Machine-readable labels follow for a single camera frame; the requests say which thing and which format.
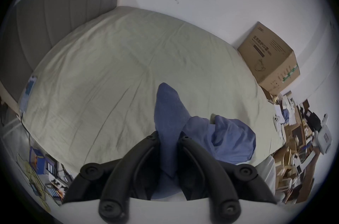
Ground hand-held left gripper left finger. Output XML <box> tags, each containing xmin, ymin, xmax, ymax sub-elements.
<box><xmin>63</xmin><ymin>131</ymin><xmax>161</xmax><ymax>221</ymax></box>

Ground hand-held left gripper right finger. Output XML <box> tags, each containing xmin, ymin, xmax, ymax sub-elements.
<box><xmin>177</xmin><ymin>132</ymin><xmax>277</xmax><ymax>223</ymax></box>

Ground blue shirt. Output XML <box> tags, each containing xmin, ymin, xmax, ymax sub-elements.
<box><xmin>151</xmin><ymin>82</ymin><xmax>256</xmax><ymax>201</ymax></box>

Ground bed with beige sheet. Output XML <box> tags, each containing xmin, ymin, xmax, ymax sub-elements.
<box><xmin>18</xmin><ymin>6</ymin><xmax>286</xmax><ymax>174</ymax></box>

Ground blue and white packet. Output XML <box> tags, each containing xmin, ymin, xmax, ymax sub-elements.
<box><xmin>19</xmin><ymin>75</ymin><xmax>38</xmax><ymax>113</ymax></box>

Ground brown cardboard carton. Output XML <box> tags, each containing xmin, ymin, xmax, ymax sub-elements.
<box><xmin>237</xmin><ymin>21</ymin><xmax>300</xmax><ymax>94</ymax></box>

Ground grey padded headboard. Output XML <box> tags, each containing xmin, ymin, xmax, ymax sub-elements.
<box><xmin>0</xmin><ymin>0</ymin><xmax>125</xmax><ymax>103</ymax></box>

